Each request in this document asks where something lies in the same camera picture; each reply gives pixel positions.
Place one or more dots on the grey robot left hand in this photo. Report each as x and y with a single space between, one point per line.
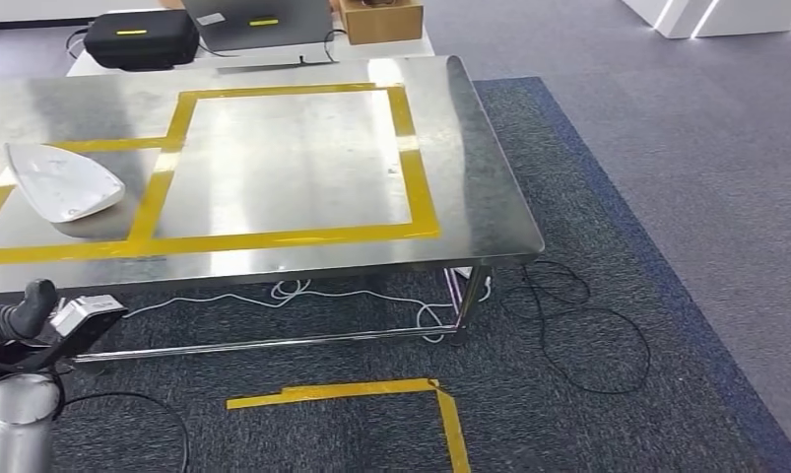
36 307

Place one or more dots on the white curved plastic part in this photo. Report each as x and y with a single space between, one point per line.
62 186

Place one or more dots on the stainless steel workbench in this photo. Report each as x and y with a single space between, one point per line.
290 163

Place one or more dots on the yellow workbench tape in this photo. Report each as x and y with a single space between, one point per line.
414 189

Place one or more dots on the black carrying case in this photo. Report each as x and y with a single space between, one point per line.
140 46

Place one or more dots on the yellow floor tape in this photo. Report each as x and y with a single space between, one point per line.
343 391

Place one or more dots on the grey laptop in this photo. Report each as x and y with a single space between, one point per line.
258 33

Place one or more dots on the brown cardboard box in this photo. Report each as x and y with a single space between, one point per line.
382 23

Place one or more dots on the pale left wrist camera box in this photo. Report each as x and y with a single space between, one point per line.
82 310

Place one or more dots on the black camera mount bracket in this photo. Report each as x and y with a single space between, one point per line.
75 343

